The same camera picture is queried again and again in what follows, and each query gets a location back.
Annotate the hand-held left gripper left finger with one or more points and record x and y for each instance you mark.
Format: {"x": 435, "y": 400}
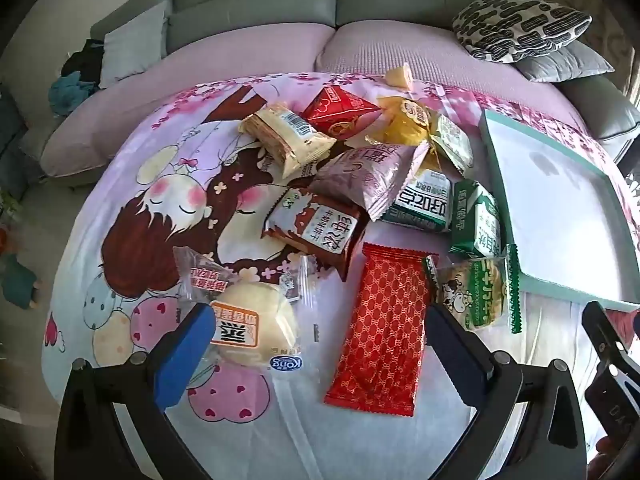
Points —
{"x": 182, "y": 360}

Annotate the red triangular snack packet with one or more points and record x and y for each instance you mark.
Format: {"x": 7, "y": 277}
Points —
{"x": 340, "y": 110}

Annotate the pink sofa seat cover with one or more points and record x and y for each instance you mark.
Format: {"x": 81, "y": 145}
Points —
{"x": 225, "y": 60}

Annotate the white bun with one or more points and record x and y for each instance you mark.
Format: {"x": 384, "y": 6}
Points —
{"x": 260, "y": 320}

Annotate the red patterned snack packet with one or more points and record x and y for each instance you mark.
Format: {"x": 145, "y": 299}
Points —
{"x": 385, "y": 330}

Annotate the green biscuit packet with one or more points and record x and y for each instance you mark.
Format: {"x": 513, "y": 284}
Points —
{"x": 480, "y": 225}

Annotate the printed pink blanket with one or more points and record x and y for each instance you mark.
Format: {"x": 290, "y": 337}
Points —
{"x": 150, "y": 240}

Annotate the green rice cracker packet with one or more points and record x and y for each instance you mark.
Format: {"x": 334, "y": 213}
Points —
{"x": 480, "y": 290}

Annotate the light grey pillow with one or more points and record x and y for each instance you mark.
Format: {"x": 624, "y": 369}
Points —
{"x": 132, "y": 45}

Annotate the green and white snack packet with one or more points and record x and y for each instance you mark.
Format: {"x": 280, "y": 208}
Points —
{"x": 425, "y": 202}

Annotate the purple cake packet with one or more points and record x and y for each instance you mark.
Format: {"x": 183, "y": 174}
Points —
{"x": 365, "y": 175}

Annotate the cream foil snack packet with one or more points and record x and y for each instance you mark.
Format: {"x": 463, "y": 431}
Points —
{"x": 452, "y": 142}

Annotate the dark clothes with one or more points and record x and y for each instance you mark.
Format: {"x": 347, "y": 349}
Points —
{"x": 87, "y": 62}

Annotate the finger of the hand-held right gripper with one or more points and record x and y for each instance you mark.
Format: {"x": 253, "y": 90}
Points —
{"x": 602, "y": 330}

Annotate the black and white patterned pillow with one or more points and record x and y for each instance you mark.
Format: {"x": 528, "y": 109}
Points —
{"x": 520, "y": 22}

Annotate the brown and white biscuit packet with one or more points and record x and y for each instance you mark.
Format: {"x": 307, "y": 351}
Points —
{"x": 320, "y": 225}

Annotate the dark teal slipper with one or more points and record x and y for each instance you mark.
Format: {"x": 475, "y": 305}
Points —
{"x": 17, "y": 280}

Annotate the cream wafer packet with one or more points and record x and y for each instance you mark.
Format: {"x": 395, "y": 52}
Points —
{"x": 285, "y": 135}

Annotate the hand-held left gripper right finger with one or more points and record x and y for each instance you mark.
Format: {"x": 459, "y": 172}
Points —
{"x": 457, "y": 355}

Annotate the teal crumpled cloth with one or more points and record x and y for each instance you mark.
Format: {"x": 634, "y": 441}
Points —
{"x": 70, "y": 91}

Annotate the small yellow pink roll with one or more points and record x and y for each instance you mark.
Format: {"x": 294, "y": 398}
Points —
{"x": 400, "y": 77}

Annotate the teal rimmed white tray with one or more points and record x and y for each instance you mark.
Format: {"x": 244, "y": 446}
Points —
{"x": 550, "y": 195}

